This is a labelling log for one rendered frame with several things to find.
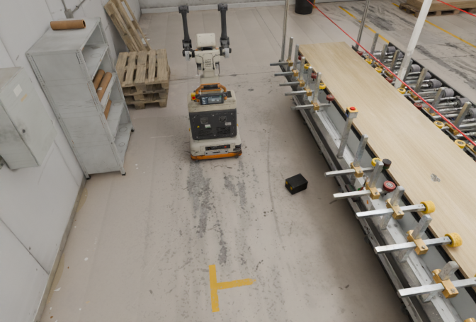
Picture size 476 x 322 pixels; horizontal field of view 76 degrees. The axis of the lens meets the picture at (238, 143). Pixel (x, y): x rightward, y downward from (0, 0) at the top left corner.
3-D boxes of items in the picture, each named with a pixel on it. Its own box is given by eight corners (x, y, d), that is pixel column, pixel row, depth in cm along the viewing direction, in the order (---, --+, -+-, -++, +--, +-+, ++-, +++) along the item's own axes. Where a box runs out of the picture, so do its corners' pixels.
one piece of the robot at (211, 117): (238, 145, 372) (236, 84, 319) (193, 149, 367) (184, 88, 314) (234, 129, 397) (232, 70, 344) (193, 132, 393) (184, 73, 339)
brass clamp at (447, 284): (445, 299, 158) (449, 294, 155) (428, 274, 168) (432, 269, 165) (455, 296, 159) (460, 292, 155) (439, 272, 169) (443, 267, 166)
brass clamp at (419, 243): (416, 255, 177) (419, 250, 174) (404, 235, 187) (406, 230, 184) (426, 253, 178) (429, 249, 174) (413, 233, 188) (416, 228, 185)
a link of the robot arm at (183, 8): (178, 6, 321) (187, 6, 322) (178, 5, 332) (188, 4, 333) (183, 49, 343) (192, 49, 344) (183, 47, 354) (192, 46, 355)
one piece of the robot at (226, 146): (235, 148, 364) (234, 143, 359) (200, 152, 361) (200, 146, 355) (234, 147, 366) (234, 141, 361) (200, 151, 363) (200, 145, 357)
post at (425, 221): (399, 263, 198) (427, 219, 167) (396, 258, 200) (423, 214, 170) (404, 262, 198) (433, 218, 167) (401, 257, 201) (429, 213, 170)
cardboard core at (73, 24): (49, 23, 291) (81, 20, 294) (52, 20, 297) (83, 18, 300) (52, 31, 296) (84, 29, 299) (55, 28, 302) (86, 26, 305)
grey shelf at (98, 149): (86, 179, 355) (24, 53, 256) (101, 133, 424) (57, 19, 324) (125, 175, 360) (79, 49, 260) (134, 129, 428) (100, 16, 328)
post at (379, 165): (362, 207, 239) (379, 164, 208) (360, 204, 242) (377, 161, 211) (366, 207, 240) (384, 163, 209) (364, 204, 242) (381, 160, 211)
